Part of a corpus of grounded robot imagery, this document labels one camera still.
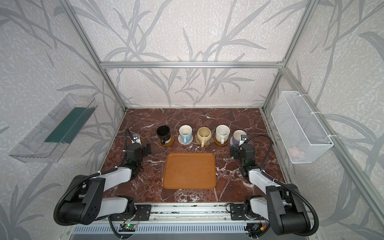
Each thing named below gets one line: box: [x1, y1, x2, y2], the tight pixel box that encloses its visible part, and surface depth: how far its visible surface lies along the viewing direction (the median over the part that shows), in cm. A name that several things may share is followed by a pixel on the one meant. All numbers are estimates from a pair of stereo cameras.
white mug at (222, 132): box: [215, 124, 231, 145], surface depth 98 cm
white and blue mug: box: [179, 124, 193, 144], surface depth 96 cm
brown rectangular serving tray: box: [162, 152, 217, 190], surface depth 89 cm
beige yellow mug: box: [196, 126, 212, 148], surface depth 96 cm
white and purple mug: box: [232, 129, 247, 147], surface depth 97 cm
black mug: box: [156, 125, 172, 145], surface depth 96 cm
